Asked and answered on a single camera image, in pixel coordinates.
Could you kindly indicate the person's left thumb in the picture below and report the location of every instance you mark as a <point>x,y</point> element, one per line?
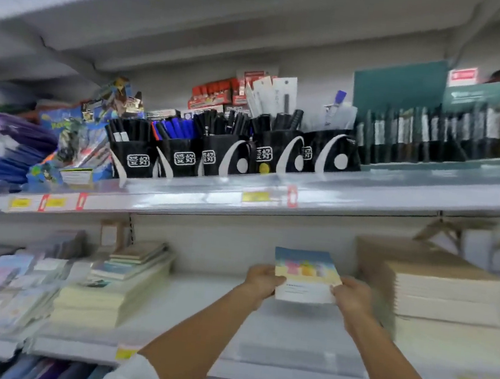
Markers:
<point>276,281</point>

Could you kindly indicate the white pen packets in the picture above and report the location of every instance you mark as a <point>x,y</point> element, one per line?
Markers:
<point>273,94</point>

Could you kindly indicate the red shelf clip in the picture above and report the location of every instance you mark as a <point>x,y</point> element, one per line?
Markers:
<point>81,201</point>
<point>43,203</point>
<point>292,196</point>

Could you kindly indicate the person's left forearm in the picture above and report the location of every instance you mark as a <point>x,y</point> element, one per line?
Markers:
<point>203,338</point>

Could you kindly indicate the person's right thumb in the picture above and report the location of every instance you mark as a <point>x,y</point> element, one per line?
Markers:
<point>338,291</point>

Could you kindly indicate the pastel cover notebook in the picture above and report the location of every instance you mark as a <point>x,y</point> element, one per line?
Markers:
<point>308,273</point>

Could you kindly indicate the stack of cream notebooks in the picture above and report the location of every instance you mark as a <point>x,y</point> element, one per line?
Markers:
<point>105,292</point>

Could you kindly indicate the black pen holder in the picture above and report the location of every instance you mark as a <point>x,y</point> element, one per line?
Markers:
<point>135,159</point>
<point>182,157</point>
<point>220,155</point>
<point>331,153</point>
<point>271,151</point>

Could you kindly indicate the green display board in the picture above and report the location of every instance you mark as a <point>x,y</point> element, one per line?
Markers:
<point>399,87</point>

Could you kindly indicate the metal shelf bracket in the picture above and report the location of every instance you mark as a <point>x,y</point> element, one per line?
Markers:
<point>451,228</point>

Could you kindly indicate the white sleeve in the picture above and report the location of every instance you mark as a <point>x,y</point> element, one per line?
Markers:
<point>132,377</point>

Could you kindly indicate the pile of pastel notebooks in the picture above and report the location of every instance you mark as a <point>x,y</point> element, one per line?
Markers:
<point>7,291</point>

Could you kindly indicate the clear packets with blue pen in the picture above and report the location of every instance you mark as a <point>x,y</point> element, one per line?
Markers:
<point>333,113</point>

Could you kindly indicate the stack of beige notebooks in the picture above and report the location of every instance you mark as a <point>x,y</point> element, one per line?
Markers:
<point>438,300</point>

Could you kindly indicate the bunch of black pens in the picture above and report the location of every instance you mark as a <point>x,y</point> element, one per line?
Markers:
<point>129,130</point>
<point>221,124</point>

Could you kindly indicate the person's left hand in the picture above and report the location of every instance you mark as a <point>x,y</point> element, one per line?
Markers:
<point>260,282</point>

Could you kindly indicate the green header card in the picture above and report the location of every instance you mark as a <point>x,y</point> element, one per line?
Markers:
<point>487,94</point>

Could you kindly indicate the red and white label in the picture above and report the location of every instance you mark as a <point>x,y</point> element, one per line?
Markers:
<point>462,76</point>

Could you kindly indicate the row of colourful folders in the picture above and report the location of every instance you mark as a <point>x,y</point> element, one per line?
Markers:
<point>35,371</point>

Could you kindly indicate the bunch of black markers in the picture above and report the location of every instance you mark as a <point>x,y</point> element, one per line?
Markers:
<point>279,121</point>

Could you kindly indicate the person's right hand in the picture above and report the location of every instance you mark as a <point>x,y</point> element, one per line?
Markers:
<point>354,298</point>

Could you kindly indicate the stack of purple folders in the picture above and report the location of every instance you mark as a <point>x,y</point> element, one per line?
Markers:
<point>5,148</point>

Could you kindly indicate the colourful toy packets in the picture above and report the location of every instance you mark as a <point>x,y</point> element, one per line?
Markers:
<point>85,143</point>

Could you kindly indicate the red boxes of pens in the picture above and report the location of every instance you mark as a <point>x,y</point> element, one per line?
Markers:
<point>213,94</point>

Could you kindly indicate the person's right forearm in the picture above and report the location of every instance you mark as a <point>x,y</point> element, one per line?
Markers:
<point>395,371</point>

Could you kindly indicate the row of dark marker pens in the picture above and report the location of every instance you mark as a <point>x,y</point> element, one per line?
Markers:
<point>452,132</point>

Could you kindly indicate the bunch of blue pens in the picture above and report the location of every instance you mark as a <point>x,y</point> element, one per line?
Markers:
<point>176,128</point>

